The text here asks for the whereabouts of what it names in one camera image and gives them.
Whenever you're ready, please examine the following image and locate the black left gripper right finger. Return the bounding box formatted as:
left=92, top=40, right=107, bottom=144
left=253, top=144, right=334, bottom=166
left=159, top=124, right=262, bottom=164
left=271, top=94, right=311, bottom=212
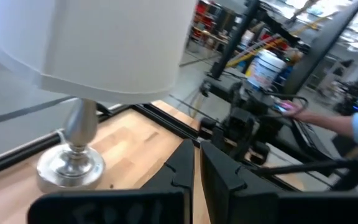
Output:
left=200, top=141, right=279, bottom=224

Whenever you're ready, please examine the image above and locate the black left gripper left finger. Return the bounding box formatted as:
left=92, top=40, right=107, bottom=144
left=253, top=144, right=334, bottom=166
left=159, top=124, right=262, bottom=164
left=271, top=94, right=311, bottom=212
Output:
left=140, top=139, right=195, bottom=224

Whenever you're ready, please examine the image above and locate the person's forearm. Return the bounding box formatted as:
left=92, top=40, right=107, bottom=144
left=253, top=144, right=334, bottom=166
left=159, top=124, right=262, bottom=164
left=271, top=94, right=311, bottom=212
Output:
left=303, top=108, right=358, bottom=147

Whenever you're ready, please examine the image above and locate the smartphone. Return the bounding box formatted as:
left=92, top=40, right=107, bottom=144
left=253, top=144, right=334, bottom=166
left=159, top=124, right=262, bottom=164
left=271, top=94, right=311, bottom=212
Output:
left=273, top=101, right=291, bottom=113

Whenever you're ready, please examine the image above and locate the person's hand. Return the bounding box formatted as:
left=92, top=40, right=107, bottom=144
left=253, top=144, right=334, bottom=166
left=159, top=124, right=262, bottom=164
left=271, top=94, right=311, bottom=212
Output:
left=280, top=99, right=307, bottom=118

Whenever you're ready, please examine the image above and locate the white canister blue label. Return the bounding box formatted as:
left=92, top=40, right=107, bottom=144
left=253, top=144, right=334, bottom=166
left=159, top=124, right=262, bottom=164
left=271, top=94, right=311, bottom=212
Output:
left=246, top=49, right=288, bottom=91

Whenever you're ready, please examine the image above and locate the table lamp white shade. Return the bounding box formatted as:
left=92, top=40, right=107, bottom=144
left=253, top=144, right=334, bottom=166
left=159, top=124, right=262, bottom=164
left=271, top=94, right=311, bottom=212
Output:
left=0, top=0, right=198, bottom=194

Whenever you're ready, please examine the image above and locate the black aluminium table frame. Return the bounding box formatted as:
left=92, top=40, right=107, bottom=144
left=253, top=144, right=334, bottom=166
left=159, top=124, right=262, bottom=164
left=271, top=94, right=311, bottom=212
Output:
left=0, top=98, right=332, bottom=192

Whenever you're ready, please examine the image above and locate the black stand post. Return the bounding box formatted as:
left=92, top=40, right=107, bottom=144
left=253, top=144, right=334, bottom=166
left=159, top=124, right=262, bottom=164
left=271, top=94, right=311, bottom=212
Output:
left=209, top=0, right=260, bottom=80
left=283, top=0, right=358, bottom=94

